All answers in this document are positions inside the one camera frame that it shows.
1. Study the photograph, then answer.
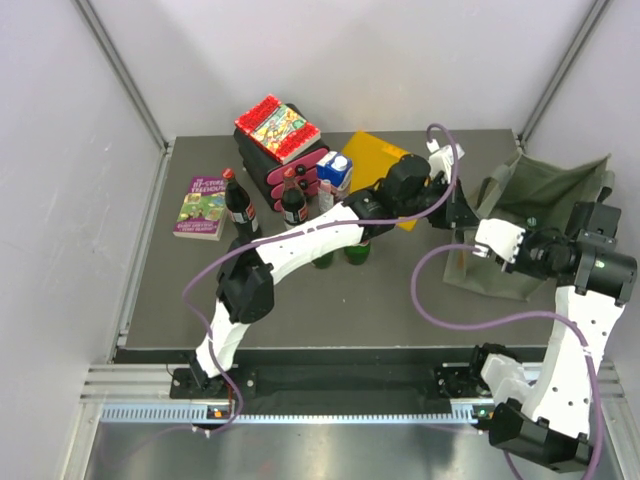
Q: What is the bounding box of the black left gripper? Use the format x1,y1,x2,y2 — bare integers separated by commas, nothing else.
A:
395,176,481,230

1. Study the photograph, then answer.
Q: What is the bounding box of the green canvas bag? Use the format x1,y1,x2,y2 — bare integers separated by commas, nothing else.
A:
443,149,615,301

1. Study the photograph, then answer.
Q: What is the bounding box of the grape juice carton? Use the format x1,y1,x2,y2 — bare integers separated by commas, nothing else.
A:
316,151,353,213

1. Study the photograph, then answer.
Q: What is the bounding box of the cola bottle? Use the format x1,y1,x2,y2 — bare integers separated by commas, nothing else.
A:
281,168,308,229
222,168,262,240

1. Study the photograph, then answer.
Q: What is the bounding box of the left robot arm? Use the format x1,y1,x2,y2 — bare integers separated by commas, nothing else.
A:
190,147,466,397

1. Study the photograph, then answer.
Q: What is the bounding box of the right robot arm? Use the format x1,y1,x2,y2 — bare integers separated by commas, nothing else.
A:
466,201,638,473

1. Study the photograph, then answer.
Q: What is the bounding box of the yellow plastic folder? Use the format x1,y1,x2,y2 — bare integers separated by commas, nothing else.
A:
341,130,419,232

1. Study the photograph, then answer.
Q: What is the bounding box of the black pink drawer unit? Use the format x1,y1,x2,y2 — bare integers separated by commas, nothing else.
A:
233,103,329,211

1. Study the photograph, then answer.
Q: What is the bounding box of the red treehouse book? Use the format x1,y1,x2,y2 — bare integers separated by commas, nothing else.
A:
235,95,321,164

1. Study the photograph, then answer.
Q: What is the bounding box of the purple treehouse book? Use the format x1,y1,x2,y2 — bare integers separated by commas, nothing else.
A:
173,176,227,241

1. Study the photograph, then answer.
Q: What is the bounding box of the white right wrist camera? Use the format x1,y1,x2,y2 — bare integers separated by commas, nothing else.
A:
474,219,527,264

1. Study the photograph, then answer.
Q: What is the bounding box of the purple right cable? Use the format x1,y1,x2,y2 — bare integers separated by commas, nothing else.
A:
410,243,601,480

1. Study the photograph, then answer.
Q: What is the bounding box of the aluminium frame post right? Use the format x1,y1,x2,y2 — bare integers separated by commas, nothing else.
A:
516,0,613,148

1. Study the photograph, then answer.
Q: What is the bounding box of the aluminium frame post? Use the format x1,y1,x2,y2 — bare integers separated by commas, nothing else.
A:
516,0,613,148
71,0,169,152

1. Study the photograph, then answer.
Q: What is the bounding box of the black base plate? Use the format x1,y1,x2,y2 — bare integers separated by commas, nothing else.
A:
169,346,490,416

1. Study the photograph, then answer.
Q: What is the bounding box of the slotted cable duct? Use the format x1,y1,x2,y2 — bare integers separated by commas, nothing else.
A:
99,402,496,425

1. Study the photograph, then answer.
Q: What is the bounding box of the aluminium front rail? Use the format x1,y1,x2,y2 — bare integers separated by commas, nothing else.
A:
80,364,173,403

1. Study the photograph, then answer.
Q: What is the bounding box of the aluminium frame post left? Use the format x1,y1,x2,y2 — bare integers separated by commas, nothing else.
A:
71,0,169,152

